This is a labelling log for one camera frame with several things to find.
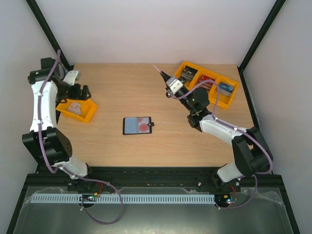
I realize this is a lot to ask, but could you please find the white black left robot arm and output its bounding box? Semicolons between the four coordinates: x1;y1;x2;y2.
22;58;91;179

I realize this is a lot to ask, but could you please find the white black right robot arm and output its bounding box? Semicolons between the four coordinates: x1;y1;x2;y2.
159;71;273;191

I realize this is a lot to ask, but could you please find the white card with blossom print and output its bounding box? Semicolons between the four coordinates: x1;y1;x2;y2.
66;101;81;116

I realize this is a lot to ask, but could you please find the black card stack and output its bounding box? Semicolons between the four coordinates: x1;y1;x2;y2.
181;66;197;82

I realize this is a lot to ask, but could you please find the red card stack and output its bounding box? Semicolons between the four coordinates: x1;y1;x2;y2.
197;75;216;91

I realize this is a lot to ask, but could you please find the blue card stack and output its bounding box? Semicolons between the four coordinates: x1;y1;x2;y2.
219;82;234;97

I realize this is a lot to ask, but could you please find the small yellow plastic bin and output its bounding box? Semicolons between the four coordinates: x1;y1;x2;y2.
56;99;98;123

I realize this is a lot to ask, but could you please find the yellow three-compartment tray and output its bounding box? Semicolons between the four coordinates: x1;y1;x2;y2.
175;61;239;109

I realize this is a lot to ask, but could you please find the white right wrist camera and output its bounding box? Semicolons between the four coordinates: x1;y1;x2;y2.
165;77;184;95

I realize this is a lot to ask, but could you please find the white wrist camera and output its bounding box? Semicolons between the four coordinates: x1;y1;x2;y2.
62;70;81;86
165;77;184;95

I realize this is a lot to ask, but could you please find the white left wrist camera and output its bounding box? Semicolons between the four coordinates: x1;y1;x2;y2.
62;70;81;86

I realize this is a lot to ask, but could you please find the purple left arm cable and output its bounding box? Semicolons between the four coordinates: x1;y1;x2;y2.
38;50;122;203

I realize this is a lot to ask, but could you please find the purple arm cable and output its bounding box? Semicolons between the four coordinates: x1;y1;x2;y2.
38;50;122;203
169;79;273;175

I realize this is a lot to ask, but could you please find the black aluminium frame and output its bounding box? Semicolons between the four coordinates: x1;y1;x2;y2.
7;0;300;234

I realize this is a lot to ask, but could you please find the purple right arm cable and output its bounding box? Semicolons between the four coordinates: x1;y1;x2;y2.
169;79;273;175

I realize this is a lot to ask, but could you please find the white slotted cable duct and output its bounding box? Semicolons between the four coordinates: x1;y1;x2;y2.
30;194;215;204

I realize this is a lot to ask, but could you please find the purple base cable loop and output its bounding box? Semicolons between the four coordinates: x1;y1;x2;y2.
79;192;124;225

